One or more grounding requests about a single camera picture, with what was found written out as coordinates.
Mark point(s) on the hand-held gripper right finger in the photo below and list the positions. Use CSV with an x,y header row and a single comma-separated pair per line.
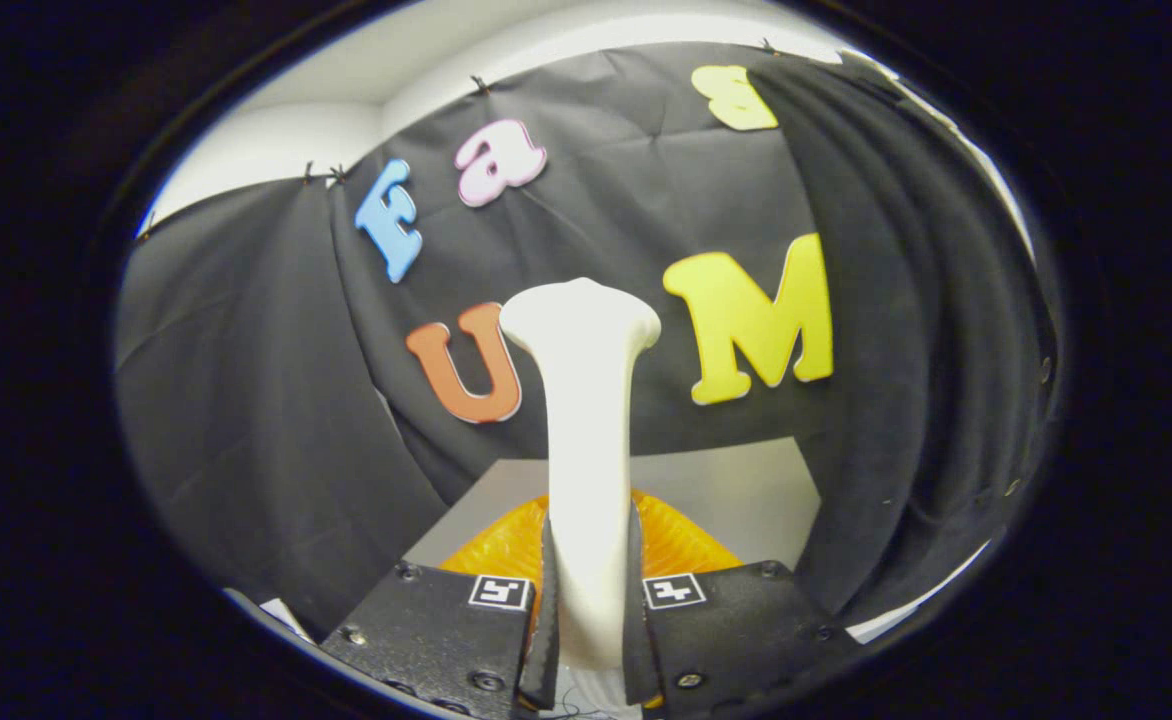
x,y
736,630

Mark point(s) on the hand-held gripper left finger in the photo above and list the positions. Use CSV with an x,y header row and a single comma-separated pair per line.
x,y
436,630

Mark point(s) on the black jacket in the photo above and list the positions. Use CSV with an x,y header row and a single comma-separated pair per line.
x,y
946,350

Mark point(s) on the grey cabinet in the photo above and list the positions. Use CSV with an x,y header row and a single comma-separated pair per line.
x,y
736,490

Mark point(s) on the black backdrop cloth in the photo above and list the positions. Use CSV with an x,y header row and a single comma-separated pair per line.
x,y
246,350

